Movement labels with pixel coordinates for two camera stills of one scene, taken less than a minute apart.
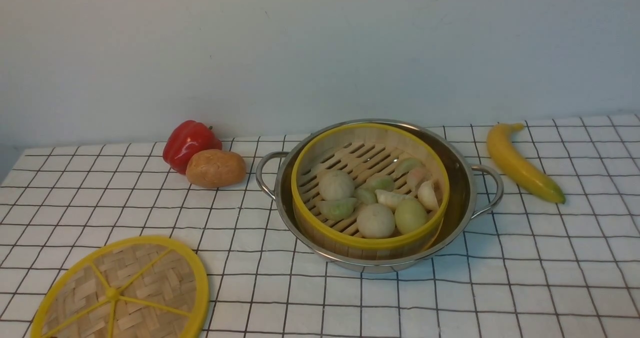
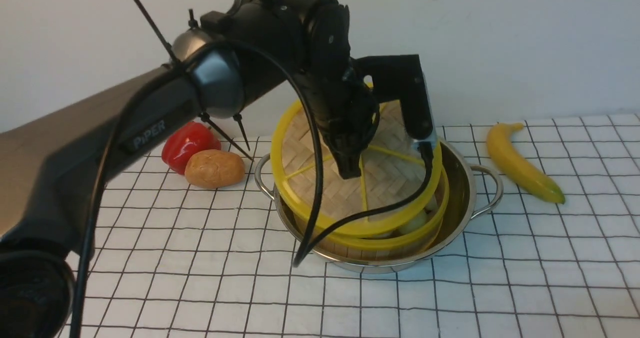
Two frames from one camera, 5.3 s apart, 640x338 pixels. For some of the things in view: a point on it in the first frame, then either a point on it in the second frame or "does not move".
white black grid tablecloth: (530, 267) does not move
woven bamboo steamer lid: (143, 287) -> (391, 163)
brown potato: (215, 168) does not move
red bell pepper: (185, 140) does not move
